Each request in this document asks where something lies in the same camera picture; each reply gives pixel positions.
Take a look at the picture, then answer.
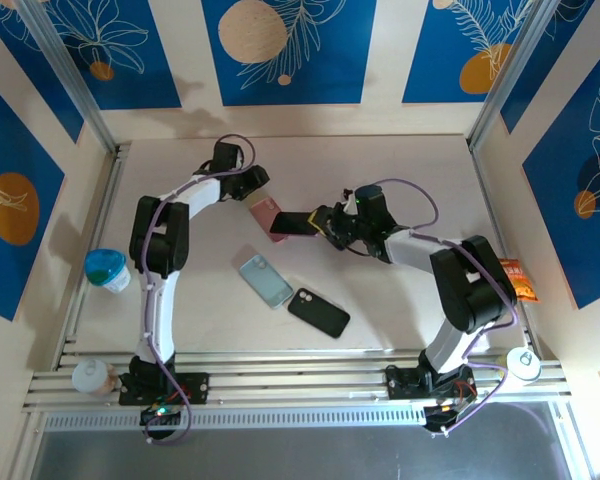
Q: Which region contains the black phone case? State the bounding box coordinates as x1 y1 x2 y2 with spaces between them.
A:
286 287 352 340

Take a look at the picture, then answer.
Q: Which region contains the pink phone case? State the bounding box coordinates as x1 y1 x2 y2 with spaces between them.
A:
249 196 290 245

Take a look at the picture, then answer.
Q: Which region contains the blue lid yogurt cup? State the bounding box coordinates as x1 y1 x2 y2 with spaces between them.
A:
84 247 132 295

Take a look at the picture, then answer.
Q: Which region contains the aluminium front frame rail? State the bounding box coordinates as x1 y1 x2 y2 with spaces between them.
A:
22 348 572 414

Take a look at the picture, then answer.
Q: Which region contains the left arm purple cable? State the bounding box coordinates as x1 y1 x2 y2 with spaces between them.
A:
138 133 258 448

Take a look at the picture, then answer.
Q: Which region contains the blue floral wall poster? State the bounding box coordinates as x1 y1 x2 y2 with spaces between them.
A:
29 0 183 112
401 0 552 105
521 47 600 310
0 69 67 322

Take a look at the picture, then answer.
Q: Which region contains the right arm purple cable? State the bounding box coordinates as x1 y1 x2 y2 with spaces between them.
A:
374 178 521 439

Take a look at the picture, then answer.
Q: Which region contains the aluminium frame post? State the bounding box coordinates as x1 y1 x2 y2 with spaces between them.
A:
466 0 555 151
15 0 120 153

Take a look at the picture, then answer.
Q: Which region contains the aluminium side rail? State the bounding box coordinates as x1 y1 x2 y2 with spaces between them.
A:
53 143 132 372
466 139 537 351

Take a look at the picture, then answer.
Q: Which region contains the blue poster beige circle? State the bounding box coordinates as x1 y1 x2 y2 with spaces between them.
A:
200 0 378 108

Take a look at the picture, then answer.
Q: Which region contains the light blue phone case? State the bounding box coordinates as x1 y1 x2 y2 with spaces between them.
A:
238 253 295 310

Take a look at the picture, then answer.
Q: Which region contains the orange snack bag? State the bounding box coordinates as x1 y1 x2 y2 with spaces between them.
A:
498 257 541 304

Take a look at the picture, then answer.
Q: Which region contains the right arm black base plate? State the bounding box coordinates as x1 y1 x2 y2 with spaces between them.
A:
385 366 477 402

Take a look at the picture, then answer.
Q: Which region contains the white lid tin can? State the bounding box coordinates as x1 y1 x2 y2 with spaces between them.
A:
71 358 122 398

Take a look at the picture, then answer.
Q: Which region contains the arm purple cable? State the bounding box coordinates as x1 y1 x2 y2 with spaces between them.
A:
138 133 258 448
374 178 521 439

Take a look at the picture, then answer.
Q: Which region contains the white pull-tab tin can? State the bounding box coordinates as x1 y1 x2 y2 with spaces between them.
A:
504 346 544 387

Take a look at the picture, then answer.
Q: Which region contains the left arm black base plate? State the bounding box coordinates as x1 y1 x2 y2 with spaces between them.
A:
118 371 212 407

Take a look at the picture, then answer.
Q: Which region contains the slotted grey cable duct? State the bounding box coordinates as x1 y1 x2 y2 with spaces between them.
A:
43 405 567 432

